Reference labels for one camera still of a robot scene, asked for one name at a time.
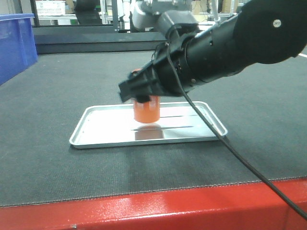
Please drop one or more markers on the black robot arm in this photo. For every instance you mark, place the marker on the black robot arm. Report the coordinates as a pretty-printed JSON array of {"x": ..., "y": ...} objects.
[{"x": 263, "y": 31}]

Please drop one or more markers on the black conveyor belt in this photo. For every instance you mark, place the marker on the black conveyor belt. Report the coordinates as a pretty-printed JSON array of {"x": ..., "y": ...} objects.
[{"x": 264, "y": 109}]

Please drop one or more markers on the silver metal tray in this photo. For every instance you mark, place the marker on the silver metal tray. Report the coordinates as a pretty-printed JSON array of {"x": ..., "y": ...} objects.
[{"x": 105, "y": 126}]

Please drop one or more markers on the red conveyor frame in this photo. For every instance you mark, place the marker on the red conveyor frame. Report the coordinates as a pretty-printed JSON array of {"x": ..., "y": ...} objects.
[{"x": 240, "y": 206}]

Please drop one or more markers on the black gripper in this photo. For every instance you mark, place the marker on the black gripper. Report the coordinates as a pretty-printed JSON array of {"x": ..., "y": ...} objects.
[{"x": 165, "y": 78}]

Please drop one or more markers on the orange capacitor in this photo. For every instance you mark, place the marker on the orange capacitor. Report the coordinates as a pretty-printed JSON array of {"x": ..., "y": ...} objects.
[{"x": 148, "y": 112}]

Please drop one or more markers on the blue bin on conveyor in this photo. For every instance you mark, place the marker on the blue bin on conveyor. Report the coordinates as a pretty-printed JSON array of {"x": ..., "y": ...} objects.
[{"x": 17, "y": 45}]

